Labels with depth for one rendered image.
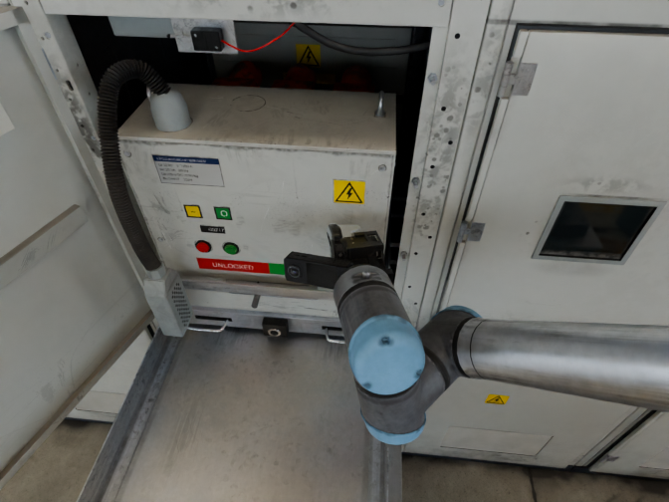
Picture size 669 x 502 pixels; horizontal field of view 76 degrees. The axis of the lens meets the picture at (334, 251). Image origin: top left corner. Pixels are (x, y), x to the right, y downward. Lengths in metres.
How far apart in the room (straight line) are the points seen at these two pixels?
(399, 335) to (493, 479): 1.48
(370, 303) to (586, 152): 0.45
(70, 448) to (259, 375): 1.23
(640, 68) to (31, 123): 0.95
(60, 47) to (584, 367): 0.86
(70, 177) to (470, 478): 1.66
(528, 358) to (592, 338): 0.08
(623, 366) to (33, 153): 0.92
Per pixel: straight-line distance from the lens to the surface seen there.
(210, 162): 0.80
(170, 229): 0.95
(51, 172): 0.96
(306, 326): 1.08
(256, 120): 0.83
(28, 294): 1.01
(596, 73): 0.76
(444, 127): 0.76
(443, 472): 1.91
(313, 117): 0.83
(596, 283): 1.06
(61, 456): 2.17
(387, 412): 0.61
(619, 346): 0.54
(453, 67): 0.72
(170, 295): 0.95
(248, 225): 0.87
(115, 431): 1.05
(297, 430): 1.01
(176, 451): 1.04
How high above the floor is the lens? 1.78
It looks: 45 degrees down
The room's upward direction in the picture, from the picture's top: straight up
